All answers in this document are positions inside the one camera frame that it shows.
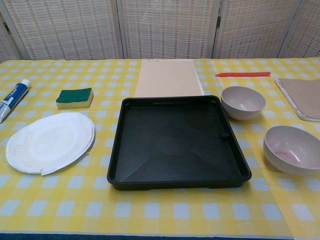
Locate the brown spiral notebook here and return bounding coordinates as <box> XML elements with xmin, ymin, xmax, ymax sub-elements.
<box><xmin>274</xmin><ymin>77</ymin><xmax>320</xmax><ymax>122</ymax></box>

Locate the plain beige bowl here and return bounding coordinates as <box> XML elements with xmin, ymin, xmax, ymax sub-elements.
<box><xmin>220</xmin><ymin>86</ymin><xmax>266</xmax><ymax>121</ymax></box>

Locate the green and yellow sponge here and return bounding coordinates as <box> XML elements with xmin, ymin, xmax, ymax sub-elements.
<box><xmin>55</xmin><ymin>87</ymin><xmax>95</xmax><ymax>110</ymax></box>

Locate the yellow checked tablecloth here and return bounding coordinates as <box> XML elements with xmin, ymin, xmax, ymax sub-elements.
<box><xmin>0</xmin><ymin>57</ymin><xmax>320</xmax><ymax>238</ymax></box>

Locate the white paper plate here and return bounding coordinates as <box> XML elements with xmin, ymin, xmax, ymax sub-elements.
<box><xmin>5</xmin><ymin>111</ymin><xmax>97</xmax><ymax>177</ymax></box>

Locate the red pen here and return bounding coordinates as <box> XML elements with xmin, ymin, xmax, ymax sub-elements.
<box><xmin>215</xmin><ymin>71</ymin><xmax>272</xmax><ymax>78</ymax></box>

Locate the blue white toothpaste tube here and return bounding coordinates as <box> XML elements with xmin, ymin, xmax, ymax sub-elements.
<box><xmin>0</xmin><ymin>78</ymin><xmax>32</xmax><ymax>124</ymax></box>

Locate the woven folding screen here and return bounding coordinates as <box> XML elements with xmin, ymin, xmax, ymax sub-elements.
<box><xmin>0</xmin><ymin>0</ymin><xmax>320</xmax><ymax>63</ymax></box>

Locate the beige bowl with pink stain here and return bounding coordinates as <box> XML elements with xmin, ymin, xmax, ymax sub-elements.
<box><xmin>263</xmin><ymin>125</ymin><xmax>320</xmax><ymax>176</ymax></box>

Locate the black plastic tray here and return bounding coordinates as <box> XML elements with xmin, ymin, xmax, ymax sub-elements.
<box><xmin>106</xmin><ymin>94</ymin><xmax>252</xmax><ymax>192</ymax></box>

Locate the beige spiral notepad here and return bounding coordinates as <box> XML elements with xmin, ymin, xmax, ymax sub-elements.
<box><xmin>134</xmin><ymin>58</ymin><xmax>205</xmax><ymax>98</ymax></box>

